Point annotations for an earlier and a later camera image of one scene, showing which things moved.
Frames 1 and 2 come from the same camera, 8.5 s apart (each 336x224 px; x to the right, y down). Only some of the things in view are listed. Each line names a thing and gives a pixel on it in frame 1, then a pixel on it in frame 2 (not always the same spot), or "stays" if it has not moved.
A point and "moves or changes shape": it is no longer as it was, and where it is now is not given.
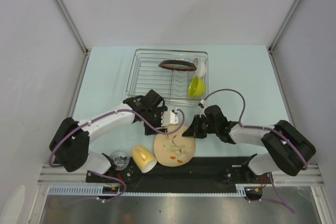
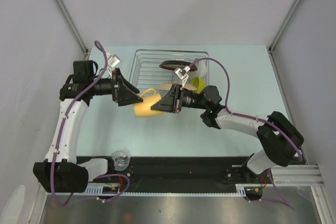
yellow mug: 143,158 moves or changes shape
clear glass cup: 120,159 stays
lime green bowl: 196,87 stays
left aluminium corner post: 67,15 stays
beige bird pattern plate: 174,150 → 167,86
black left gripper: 158,110 → 123,97
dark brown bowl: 178,65 stays
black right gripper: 193,130 → 172,102
